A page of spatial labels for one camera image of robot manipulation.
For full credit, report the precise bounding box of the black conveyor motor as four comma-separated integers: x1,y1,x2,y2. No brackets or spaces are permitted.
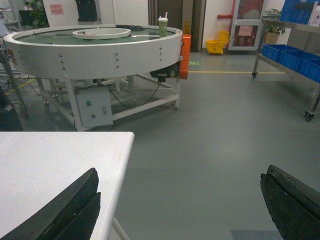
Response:
150,64,179,83

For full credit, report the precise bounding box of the grey control box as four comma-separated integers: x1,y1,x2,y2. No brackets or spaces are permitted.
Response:
75,87,113,128

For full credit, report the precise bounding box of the green paper drink cup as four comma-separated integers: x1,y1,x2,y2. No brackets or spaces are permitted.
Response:
158,12,168,38

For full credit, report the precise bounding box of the white round conveyor table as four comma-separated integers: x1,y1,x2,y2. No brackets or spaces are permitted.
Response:
4,24,183,131

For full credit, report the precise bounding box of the orange motor guard cover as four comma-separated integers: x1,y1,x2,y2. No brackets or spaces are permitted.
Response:
179,34,192,80

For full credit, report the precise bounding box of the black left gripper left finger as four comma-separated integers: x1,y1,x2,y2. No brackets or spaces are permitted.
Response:
1,168,101,240

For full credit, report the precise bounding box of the steel wheeled cart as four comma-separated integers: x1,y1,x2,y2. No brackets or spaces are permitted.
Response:
252,19,320,122

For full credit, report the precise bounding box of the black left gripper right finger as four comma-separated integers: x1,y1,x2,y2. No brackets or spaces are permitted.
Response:
260,165,320,240

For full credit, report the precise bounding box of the blue crate on cart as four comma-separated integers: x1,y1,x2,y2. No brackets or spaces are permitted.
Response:
262,44,298,62

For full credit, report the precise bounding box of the red fire cabinet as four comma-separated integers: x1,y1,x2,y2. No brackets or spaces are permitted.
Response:
228,0,265,51

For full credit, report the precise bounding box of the yellow mop bucket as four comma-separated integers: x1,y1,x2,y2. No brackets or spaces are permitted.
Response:
206,30,230,54

